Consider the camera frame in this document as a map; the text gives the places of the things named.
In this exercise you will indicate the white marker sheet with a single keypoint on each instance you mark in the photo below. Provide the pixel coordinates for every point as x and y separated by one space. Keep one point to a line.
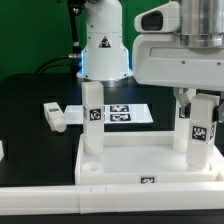
113 114

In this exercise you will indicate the white block left edge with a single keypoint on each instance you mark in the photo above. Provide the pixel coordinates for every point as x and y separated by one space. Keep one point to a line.
1 150

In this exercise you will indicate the white front fence bar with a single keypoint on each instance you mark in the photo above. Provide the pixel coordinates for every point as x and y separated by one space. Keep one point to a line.
111 198

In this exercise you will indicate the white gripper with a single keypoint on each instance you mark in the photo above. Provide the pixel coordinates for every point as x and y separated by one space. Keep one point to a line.
181 44

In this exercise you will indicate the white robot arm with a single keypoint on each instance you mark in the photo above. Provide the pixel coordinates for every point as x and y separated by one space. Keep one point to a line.
104 57

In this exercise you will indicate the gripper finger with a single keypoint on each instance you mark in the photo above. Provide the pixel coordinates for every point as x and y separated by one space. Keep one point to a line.
218 113

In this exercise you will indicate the white desk top tray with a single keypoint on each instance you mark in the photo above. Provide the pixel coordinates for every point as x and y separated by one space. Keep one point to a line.
139 158

